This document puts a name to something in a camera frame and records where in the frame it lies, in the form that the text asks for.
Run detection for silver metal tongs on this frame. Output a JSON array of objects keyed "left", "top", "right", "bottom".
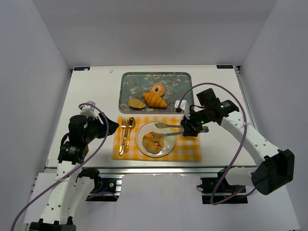
[{"left": 150, "top": 122, "right": 209, "bottom": 138}]

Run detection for curled orange croissant roll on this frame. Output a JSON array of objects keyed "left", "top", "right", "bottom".
[{"left": 142, "top": 132, "right": 164, "bottom": 154}]

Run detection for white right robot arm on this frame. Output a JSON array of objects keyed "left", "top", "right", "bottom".
[{"left": 175, "top": 88, "right": 295, "bottom": 195}]

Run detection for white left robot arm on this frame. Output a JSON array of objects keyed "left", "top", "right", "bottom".
[{"left": 29, "top": 114, "right": 119, "bottom": 231}]

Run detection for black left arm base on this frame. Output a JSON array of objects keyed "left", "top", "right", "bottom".
[{"left": 76, "top": 168, "right": 122, "bottom": 202}]

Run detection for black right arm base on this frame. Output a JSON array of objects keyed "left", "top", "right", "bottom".
[{"left": 196, "top": 177, "right": 248, "bottom": 205}]

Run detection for brown bread slice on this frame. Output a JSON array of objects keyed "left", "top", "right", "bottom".
[{"left": 128, "top": 99, "right": 146, "bottom": 109}]

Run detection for gold fork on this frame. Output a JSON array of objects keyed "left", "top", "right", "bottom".
[{"left": 119, "top": 118, "right": 127, "bottom": 156}]

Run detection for gold knife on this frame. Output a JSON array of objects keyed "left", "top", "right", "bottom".
[{"left": 124, "top": 117, "right": 133, "bottom": 153}]

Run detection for gold spoon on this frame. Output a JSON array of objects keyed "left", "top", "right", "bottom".
[{"left": 124, "top": 117, "right": 136, "bottom": 153}]

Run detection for yellow checkered cloth napkin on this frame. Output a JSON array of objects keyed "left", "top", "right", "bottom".
[{"left": 112, "top": 116, "right": 202, "bottom": 162}]

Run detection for white and green plate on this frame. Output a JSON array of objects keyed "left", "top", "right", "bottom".
[{"left": 136, "top": 121, "right": 176, "bottom": 158}]

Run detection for blue floral serving tray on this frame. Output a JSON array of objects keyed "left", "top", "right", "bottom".
[{"left": 118, "top": 72, "right": 193, "bottom": 114}]

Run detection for striped orange croissant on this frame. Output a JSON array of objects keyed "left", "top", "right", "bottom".
[{"left": 143, "top": 92, "right": 167, "bottom": 108}]

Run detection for glazed orange bagel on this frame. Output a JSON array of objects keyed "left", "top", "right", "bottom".
[{"left": 150, "top": 83, "right": 165, "bottom": 97}]

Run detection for blue left corner label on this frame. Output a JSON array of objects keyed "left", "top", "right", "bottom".
[{"left": 73, "top": 66, "right": 90, "bottom": 71}]

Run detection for blue corner label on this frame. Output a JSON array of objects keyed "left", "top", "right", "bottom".
[
  {"left": 73, "top": 66, "right": 90, "bottom": 71},
  {"left": 216, "top": 64, "right": 233, "bottom": 69}
]

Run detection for blue right corner label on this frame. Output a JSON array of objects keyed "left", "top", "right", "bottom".
[{"left": 216, "top": 64, "right": 233, "bottom": 69}]

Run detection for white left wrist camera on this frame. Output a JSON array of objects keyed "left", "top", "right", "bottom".
[{"left": 78, "top": 101, "right": 103, "bottom": 122}]

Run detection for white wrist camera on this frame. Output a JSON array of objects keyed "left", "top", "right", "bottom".
[
  {"left": 174, "top": 100, "right": 190, "bottom": 119},
  {"left": 78, "top": 101, "right": 103, "bottom": 122}
]

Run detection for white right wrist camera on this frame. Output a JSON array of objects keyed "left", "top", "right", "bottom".
[{"left": 174, "top": 100, "right": 190, "bottom": 119}]

